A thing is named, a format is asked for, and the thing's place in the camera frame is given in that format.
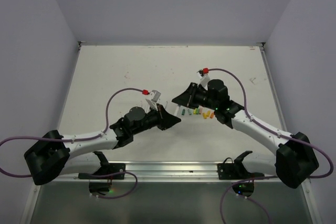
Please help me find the black mounting plate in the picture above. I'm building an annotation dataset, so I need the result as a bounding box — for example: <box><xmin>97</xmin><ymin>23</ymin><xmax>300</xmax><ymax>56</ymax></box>
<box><xmin>217</xmin><ymin>163</ymin><xmax>265</xmax><ymax>180</ymax></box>
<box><xmin>78</xmin><ymin>163</ymin><xmax>126</xmax><ymax>180</ymax></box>

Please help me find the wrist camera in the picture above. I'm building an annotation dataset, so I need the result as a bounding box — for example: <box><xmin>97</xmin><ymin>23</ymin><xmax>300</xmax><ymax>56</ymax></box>
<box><xmin>197</xmin><ymin>68</ymin><xmax>211</xmax><ymax>88</ymax></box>
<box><xmin>144</xmin><ymin>90</ymin><xmax>161</xmax><ymax>112</ymax></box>

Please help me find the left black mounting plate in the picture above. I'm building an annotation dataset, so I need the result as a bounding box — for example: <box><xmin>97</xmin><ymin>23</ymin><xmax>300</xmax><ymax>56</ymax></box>
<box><xmin>78</xmin><ymin>163</ymin><xmax>126</xmax><ymax>180</ymax></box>

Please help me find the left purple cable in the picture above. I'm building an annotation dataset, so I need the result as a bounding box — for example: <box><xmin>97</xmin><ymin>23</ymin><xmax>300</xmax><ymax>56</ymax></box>
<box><xmin>0</xmin><ymin>87</ymin><xmax>139</xmax><ymax>199</ymax></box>

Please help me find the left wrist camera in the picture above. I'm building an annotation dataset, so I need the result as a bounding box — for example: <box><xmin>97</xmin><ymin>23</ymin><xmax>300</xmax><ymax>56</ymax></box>
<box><xmin>144</xmin><ymin>90</ymin><xmax>161</xmax><ymax>112</ymax></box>

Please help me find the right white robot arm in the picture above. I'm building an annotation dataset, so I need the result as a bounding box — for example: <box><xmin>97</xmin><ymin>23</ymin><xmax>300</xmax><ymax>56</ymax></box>
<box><xmin>172</xmin><ymin>79</ymin><xmax>319</xmax><ymax>188</ymax></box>

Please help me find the purple cable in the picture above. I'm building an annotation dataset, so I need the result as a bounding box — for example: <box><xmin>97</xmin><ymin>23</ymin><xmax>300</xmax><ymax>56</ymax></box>
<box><xmin>208</xmin><ymin>68</ymin><xmax>334</xmax><ymax>224</ymax></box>
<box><xmin>0</xmin><ymin>87</ymin><xmax>139</xmax><ymax>199</ymax></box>

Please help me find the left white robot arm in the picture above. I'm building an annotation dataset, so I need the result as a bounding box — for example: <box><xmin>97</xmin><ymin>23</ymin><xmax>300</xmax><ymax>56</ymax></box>
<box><xmin>24</xmin><ymin>104</ymin><xmax>181</xmax><ymax>185</ymax></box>

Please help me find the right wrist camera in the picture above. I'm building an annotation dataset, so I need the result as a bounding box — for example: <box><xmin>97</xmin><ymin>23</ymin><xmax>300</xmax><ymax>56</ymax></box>
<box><xmin>197</xmin><ymin>68</ymin><xmax>211</xmax><ymax>88</ymax></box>

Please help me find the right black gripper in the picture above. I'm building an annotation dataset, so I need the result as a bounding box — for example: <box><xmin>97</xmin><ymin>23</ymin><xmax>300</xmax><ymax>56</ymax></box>
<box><xmin>174</xmin><ymin>80</ymin><xmax>219</xmax><ymax>109</ymax></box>

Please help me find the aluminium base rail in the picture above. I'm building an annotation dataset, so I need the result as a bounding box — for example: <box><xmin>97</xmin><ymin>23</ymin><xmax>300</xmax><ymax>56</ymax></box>
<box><xmin>55</xmin><ymin>159</ymin><xmax>310</xmax><ymax>183</ymax></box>

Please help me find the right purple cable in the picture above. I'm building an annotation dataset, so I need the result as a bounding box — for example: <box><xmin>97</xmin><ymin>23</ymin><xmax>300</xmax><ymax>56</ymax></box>
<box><xmin>208</xmin><ymin>68</ymin><xmax>334</xmax><ymax>224</ymax></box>

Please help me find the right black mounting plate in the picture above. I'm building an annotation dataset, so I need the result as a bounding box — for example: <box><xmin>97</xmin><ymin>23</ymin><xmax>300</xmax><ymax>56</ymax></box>
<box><xmin>217</xmin><ymin>163</ymin><xmax>265</xmax><ymax>180</ymax></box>

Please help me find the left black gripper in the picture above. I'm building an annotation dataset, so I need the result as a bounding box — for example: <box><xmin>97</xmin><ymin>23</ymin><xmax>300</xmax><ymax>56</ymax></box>
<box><xmin>132</xmin><ymin>103</ymin><xmax>181</xmax><ymax>135</ymax></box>

